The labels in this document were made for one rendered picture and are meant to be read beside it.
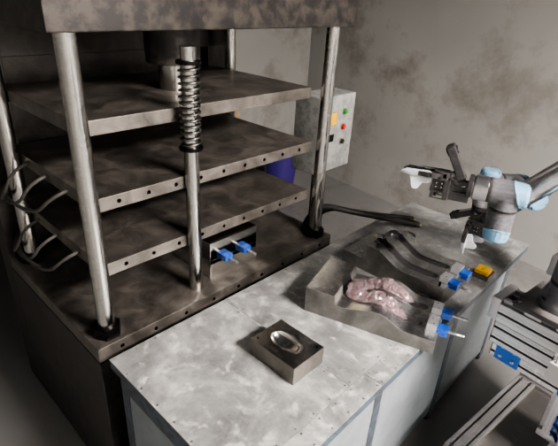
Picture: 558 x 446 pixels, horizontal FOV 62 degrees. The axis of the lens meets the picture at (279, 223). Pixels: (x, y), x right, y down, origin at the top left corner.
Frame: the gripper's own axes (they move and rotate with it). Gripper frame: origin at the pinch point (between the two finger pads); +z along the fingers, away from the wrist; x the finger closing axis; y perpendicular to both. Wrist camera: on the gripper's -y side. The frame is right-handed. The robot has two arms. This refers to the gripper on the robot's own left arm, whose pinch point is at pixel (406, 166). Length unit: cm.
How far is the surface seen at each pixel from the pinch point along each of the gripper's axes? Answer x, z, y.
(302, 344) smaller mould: -19, 19, 62
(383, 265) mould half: 44, 7, 53
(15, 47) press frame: -12, 157, -21
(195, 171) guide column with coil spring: -7, 74, 15
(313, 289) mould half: 6, 26, 54
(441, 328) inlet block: 12, -22, 58
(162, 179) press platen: -13, 83, 18
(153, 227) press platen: -5, 94, 42
